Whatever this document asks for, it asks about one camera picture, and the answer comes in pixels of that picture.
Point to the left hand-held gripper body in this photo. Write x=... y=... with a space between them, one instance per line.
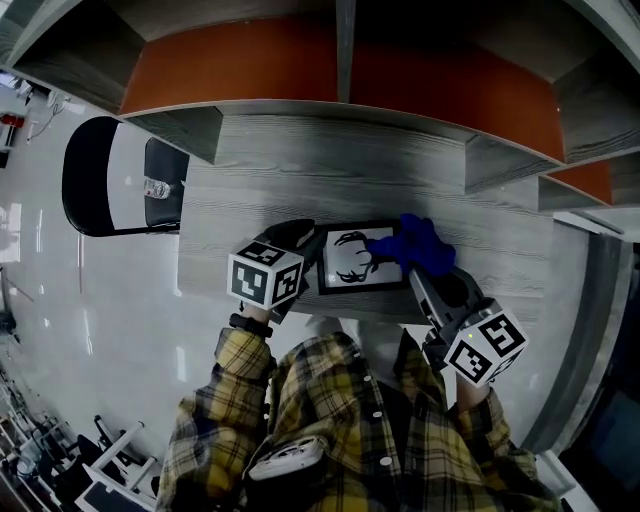
x=262 y=275

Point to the person's light grey garment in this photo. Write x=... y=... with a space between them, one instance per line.
x=370 y=350

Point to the person's right forearm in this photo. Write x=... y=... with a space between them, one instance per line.
x=480 y=425

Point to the grey wooden shelf hutch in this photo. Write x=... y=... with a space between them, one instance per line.
x=240 y=60

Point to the black folding chair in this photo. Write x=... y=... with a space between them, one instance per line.
x=85 y=175

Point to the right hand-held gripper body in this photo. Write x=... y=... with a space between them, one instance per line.
x=480 y=345

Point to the clear plastic water bottle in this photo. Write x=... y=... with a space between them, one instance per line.
x=157 y=189

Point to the blue cloth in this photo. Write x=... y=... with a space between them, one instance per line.
x=415 y=245

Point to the black-framed glass door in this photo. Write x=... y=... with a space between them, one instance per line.
x=610 y=425

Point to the yellow plaid shirt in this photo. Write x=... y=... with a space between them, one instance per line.
x=330 y=400

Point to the white metal stand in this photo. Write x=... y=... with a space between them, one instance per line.
x=117 y=450

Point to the grey wooden desk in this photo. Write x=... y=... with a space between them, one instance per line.
x=350 y=165

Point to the person's left forearm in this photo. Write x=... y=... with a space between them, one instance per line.
x=235 y=375

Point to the white phone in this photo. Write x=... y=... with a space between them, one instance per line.
x=290 y=457

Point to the black framed antler picture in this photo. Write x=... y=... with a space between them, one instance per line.
x=350 y=287

